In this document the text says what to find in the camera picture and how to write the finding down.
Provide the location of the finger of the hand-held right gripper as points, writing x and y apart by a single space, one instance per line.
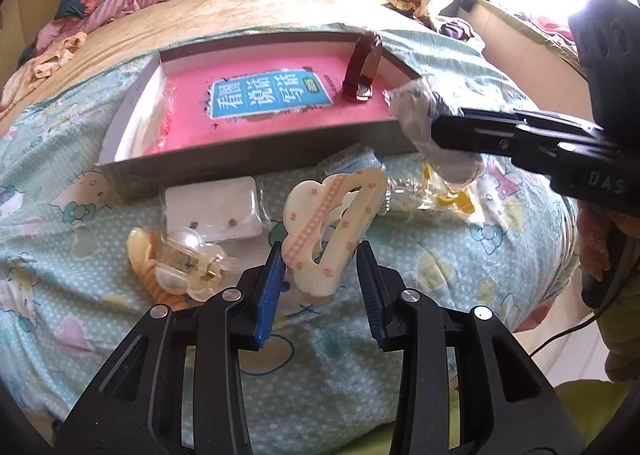
500 115
480 137

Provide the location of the clear hair claw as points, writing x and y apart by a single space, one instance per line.
180 255

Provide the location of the clear plastic bag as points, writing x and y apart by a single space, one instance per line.
440 187

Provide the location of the cat print blanket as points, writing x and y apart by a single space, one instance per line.
100 295

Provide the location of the beige bedspread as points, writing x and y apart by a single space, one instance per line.
200 10

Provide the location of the dark red hair clip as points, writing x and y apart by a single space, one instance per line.
357 70

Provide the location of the peach garment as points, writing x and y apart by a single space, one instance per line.
45 65

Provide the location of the person's right forearm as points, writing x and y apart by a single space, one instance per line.
625 335

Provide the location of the grey plastic-wrapped hair accessory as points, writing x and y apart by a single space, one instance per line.
415 110

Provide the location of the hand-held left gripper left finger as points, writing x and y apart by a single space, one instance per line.
267 295

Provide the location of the person's green clothing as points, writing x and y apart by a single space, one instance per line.
590 415

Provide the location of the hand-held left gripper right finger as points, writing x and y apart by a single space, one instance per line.
372 295

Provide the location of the purple garment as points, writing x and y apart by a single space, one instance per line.
460 30

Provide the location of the clear packet of silver clips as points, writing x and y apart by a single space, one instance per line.
400 196

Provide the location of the white earring card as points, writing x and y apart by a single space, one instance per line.
210 205

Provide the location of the person's right hand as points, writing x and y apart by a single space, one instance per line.
594 245

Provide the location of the grey cardboard box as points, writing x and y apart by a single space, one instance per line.
250 155

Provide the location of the yellow hoop earring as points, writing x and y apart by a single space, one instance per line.
456 201
427 174

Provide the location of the cream cloud hair claw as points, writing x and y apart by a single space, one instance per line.
320 205

